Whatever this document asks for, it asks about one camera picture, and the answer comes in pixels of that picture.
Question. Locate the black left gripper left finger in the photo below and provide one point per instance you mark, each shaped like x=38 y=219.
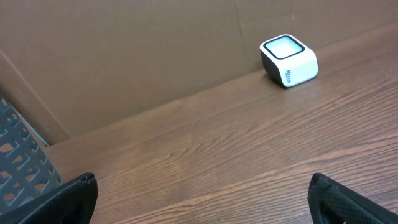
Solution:
x=72 y=202

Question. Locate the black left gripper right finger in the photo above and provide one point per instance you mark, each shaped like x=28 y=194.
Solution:
x=331 y=202

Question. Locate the white barcode scanner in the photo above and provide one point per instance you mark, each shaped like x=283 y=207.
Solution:
x=288 y=61

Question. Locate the grey plastic mesh basket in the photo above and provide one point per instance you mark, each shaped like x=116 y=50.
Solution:
x=26 y=172

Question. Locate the brown cardboard backboard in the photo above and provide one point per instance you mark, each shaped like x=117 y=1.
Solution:
x=70 y=67

